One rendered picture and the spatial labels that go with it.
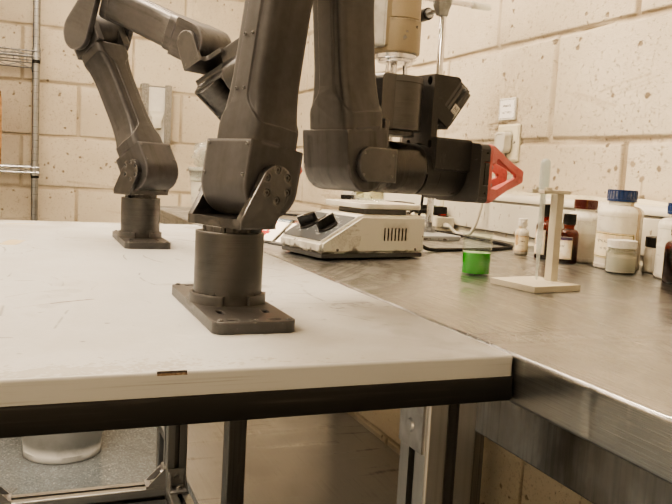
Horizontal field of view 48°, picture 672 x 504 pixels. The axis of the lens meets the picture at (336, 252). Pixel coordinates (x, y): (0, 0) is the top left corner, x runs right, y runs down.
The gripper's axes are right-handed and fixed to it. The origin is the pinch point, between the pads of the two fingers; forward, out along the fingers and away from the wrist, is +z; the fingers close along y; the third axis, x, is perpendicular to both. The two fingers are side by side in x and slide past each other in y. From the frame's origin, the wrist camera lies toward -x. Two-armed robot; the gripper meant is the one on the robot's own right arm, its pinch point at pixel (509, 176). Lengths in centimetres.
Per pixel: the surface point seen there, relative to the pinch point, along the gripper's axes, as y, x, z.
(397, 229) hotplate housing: 28.8, 9.1, 4.2
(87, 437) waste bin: 188, 95, -6
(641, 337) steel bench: -26.2, 14.1, -7.1
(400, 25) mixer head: 64, -31, 26
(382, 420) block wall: 119, 76, 68
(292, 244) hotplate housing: 36.7, 12.5, -10.3
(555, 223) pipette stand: -0.6, 5.6, 8.1
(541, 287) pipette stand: -4.0, 13.2, 3.1
